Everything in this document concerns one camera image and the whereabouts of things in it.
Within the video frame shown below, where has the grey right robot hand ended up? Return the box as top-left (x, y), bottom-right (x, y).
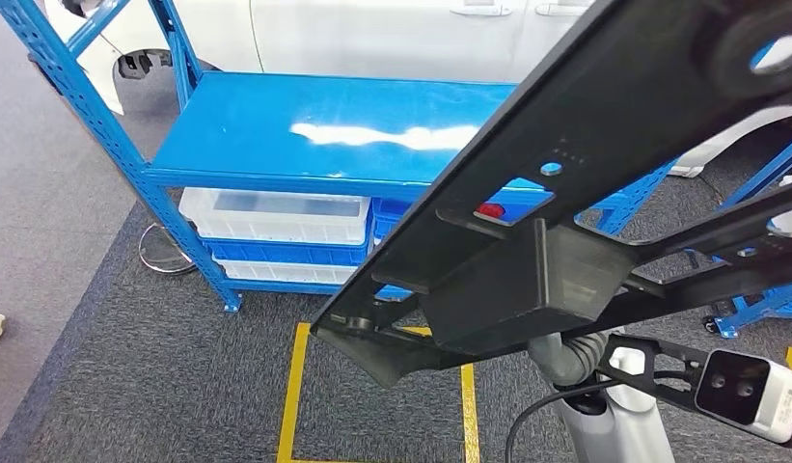
top-left (528, 333), bottom-right (573, 387)

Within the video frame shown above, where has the black plastic plate frame part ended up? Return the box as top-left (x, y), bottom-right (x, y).
top-left (309, 0), bottom-right (792, 389)

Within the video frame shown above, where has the blue steel shelf rack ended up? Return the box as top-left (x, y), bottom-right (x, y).
top-left (0, 0), bottom-right (684, 314)

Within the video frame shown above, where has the white plastic crate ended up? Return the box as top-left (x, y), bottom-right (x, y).
top-left (213, 257), bottom-right (360, 286)
top-left (178, 186), bottom-right (372, 247)

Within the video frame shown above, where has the white car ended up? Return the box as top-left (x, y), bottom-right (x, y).
top-left (43, 0), bottom-right (792, 180)

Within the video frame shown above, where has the round metal floor base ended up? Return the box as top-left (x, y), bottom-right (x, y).
top-left (138, 222), bottom-right (199, 276)

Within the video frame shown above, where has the black camera cable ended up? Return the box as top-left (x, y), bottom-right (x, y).
top-left (504, 370), bottom-right (691, 463)

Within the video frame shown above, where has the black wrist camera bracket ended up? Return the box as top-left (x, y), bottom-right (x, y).
top-left (596, 333), bottom-right (710, 414)

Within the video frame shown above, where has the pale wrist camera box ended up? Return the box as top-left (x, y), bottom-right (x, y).
top-left (694, 349), bottom-right (792, 447)

